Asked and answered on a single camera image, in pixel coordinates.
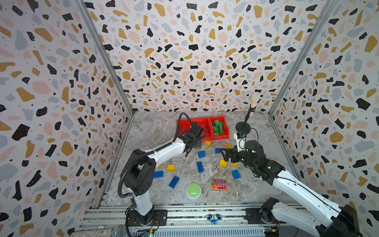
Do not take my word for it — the dark green long brick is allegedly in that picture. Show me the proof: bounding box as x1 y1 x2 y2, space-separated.
213 125 219 136

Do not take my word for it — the yellow square brick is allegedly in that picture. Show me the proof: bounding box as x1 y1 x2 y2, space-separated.
166 165 175 172
219 160 227 167

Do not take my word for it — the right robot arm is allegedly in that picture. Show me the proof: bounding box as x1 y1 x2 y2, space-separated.
220 140 360 237

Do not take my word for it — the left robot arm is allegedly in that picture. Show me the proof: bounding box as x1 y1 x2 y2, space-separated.
117 112 206 217

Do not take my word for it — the left red bin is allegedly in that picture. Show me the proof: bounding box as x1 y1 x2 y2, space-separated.
174 118 192 139

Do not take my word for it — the red bin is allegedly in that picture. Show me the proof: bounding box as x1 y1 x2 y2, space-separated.
209 116 230 141
191 117 213 141
174 118 192 139

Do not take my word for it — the blue square brick centre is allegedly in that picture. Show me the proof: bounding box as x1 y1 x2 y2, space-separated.
198 151 206 159

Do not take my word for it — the blue square brick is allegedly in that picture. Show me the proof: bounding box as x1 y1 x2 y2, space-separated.
198 151 206 159
232 170 240 179

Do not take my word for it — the middle red bin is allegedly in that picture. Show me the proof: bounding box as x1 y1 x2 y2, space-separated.
191 117 213 141

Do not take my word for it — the blue square brick front right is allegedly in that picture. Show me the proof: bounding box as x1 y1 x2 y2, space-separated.
232 170 240 179

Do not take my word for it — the right red bin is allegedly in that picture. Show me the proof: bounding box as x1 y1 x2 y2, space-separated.
209 116 230 141

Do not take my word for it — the colourful card box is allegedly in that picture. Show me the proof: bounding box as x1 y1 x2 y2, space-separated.
211 179 228 191

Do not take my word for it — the blue long brick centre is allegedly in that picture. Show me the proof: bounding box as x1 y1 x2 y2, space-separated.
196 162 204 173

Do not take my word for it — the blue long brick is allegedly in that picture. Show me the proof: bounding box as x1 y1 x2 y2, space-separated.
196 162 204 173
169 176 180 189

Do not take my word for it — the blue long brick front left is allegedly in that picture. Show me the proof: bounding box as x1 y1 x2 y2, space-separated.
169 176 180 189

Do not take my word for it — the green push button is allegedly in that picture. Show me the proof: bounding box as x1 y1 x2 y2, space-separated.
186 183 201 199

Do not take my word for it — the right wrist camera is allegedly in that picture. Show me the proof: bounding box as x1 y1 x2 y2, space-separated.
234 132 247 152

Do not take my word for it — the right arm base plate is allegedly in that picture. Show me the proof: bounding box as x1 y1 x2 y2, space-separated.
244 208 286 225

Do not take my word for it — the blue clip on rail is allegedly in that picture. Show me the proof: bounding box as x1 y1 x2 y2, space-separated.
206 214 223 225

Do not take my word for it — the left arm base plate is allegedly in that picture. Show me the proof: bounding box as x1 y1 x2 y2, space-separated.
125 208 168 227

